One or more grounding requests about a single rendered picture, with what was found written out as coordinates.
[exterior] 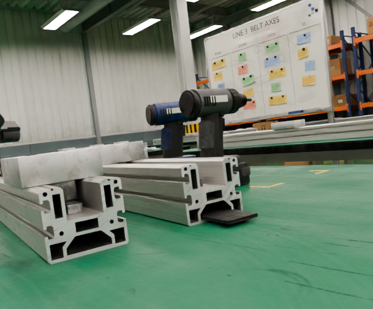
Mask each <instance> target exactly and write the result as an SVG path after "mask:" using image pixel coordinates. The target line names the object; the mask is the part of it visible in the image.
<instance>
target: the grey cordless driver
mask: <svg viewBox="0 0 373 309"><path fill-rule="evenodd" d="M249 101H252V99H251V98H249V99H247V97H246V96H245V95H244V94H241V93H239V92H237V90H234V89H233V88H229V89H225V88H211V89H194V90H186V91H184V92H183V93H182V94H181V97H180V99H179V109H180V111H181V113H182V114H183V115H184V116H185V117H186V118H200V117H201V118H202V121H201V122H200V123H198V147H199V148H200V149H201V158H214V157H236V158H237V160H238V166H237V167H233V172H239V180H240V186H242V185H246V184H248V183H250V177H249V175H250V174H251V170H250V166H248V163H246V162H241V158H240V156H239V155H224V146H223V131H225V118H223V117H224V115H226V114H232V113H236V112H237V111H238V109H240V108H241V107H244V106H245V105H246V104H247V102H249Z"/></svg>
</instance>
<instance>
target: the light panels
mask: <svg viewBox="0 0 373 309"><path fill-rule="evenodd" d="M282 1H284V0H273V1H271V2H269V3H267V4H264V5H262V6H260V7H257V8H255V9H252V10H256V11H259V10H262V9H265V8H267V7H269V6H272V5H275V4H277V3H279V2H282ZM76 13H77V12H74V11H67V10H66V11H65V12H64V13H62V14H61V15H60V16H59V17H58V18H57V19H55V20H54V21H52V22H51V23H50V24H49V25H48V26H47V27H45V28H44V29H56V28H58V27H59V26H61V25H62V24H63V23H64V22H66V21H67V20H68V19H69V18H71V17H72V16H74V15H75V14H76ZM157 21H159V20H154V19H150V20H148V21H146V22H144V23H142V24H141V25H139V26H137V27H135V28H134V29H131V30H130V31H128V32H126V33H124V34H130V35H132V34H134V33H136V32H138V31H140V30H142V29H143V28H145V27H147V26H149V25H151V24H153V23H155V22H157ZM219 27H221V26H216V25H215V26H212V27H210V28H208V29H205V30H203V31H200V32H198V33H196V34H194V35H191V36H190V38H191V39H193V38H194V37H197V36H200V35H202V34H204V33H206V32H209V31H212V30H214V29H216V28H219Z"/></svg>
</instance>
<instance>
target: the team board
mask: <svg viewBox="0 0 373 309"><path fill-rule="evenodd" d="M204 43H205V53H206V63H207V69H208V78H209V88H210V89H211V88H225V89H229V88H233V89H234V90H237V92H239V93H241V94H244V95H245V96H246V97H247V99H249V98H251V99H252V101H249V102H247V104H246V105H245V106H244V107H241V108H240V109H238V111H237V112H236V113H232V114H226V115H224V117H223V118H225V125H227V124H235V123H243V122H249V121H258V120H267V119H272V118H280V117H285V116H294V115H303V114H308V113H317V112H327V113H328V124H330V123H335V118H334V99H333V87H332V81H331V69H330V58H329V51H328V40H327V33H326V22H325V11H324V4H323V0H302V1H299V2H296V3H294V4H291V5H289V6H287V7H284V8H281V9H279V10H276V11H274V12H271V13H269V14H266V15H264V16H262V17H259V18H256V19H254V20H251V21H248V22H246V23H243V24H241V25H239V26H236V27H234V28H231V29H228V30H226V31H224V32H221V33H219V34H216V35H214V36H211V37H207V38H205V39H204Z"/></svg>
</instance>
